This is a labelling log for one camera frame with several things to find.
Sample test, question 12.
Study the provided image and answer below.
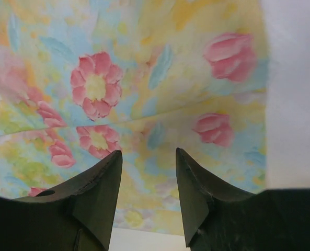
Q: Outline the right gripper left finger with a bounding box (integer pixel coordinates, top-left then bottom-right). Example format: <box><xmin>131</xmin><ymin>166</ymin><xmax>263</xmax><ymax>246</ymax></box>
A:
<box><xmin>0</xmin><ymin>151</ymin><xmax>122</xmax><ymax>250</ymax></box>

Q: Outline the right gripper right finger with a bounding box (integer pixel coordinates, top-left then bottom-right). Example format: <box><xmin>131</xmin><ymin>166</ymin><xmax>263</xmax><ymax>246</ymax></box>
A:
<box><xmin>176</xmin><ymin>148</ymin><xmax>310</xmax><ymax>250</ymax></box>

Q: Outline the pastel floral skirt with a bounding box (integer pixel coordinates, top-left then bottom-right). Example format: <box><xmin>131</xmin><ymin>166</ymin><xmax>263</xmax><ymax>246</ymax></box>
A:
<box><xmin>0</xmin><ymin>1</ymin><xmax>269</xmax><ymax>235</ymax></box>

